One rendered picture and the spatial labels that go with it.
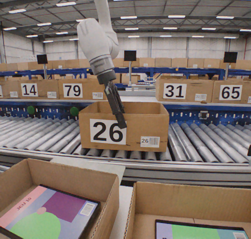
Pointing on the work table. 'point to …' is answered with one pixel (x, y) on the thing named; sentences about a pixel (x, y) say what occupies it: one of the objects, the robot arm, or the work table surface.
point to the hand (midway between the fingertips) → (122, 119)
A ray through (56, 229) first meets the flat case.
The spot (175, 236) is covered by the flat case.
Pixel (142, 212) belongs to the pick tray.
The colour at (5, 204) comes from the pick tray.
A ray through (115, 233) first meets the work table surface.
